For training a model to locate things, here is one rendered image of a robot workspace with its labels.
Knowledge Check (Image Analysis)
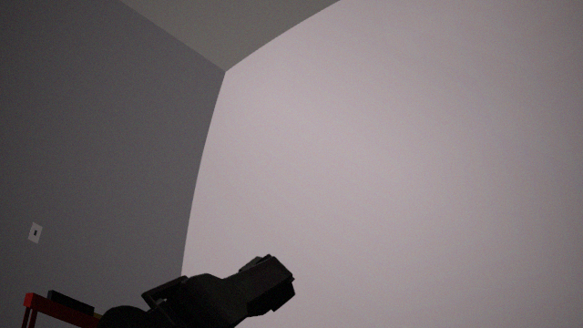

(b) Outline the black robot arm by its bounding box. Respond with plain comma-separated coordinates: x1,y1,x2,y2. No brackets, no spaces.
97,254,295,328

